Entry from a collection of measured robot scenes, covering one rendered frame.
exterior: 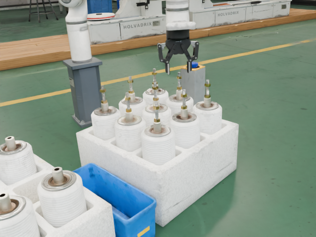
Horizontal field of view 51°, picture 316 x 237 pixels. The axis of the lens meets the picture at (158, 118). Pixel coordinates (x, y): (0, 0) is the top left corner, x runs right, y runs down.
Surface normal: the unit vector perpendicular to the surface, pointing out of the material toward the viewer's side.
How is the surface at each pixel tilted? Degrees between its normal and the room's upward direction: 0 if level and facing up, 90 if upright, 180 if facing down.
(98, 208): 0
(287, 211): 0
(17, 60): 90
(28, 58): 90
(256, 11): 90
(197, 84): 90
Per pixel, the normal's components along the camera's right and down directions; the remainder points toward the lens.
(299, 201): -0.05, -0.91
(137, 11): 0.51, 0.33
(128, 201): -0.70, 0.29
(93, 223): 0.72, 0.25
